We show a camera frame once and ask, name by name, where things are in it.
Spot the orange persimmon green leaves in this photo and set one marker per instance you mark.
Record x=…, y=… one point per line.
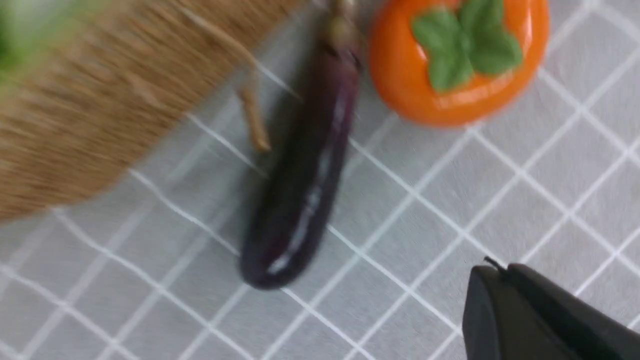
x=449, y=63

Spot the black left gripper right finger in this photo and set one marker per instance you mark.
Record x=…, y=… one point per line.
x=585, y=330

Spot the woven rattan basket green lining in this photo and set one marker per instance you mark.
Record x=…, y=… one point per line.
x=88, y=87

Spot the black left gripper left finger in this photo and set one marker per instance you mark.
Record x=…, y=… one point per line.
x=499, y=324

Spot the grey checked tablecloth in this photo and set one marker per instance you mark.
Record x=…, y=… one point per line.
x=148, y=270

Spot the dark purple eggplant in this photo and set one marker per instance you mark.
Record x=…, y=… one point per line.
x=291, y=219

